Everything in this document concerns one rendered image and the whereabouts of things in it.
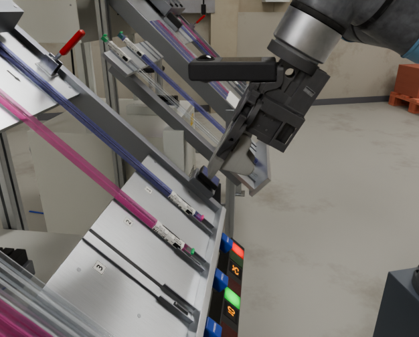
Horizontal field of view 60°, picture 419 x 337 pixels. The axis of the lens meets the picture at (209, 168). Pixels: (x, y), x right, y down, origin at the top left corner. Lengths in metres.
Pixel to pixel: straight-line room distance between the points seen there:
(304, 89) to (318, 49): 0.05
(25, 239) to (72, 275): 0.52
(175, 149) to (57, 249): 0.40
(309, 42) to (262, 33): 4.04
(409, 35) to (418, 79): 4.50
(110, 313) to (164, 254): 0.16
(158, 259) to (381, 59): 4.89
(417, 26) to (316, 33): 0.12
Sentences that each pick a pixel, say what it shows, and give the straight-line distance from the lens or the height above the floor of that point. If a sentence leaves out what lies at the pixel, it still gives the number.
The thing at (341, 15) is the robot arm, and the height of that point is 1.12.
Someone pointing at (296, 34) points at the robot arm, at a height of 1.10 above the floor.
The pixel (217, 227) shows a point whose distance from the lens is 0.72.
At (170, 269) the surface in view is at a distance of 0.59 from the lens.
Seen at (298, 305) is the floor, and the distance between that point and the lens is 1.66.
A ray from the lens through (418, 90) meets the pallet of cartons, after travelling 5.00.
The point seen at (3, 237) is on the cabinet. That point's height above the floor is 0.62.
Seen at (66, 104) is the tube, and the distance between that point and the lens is 0.70.
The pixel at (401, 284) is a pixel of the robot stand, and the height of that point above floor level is 0.55.
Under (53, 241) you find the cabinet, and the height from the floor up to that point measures 0.62.
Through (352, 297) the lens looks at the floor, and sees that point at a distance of 1.76.
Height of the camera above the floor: 1.12
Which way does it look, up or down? 23 degrees down
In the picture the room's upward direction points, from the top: straight up
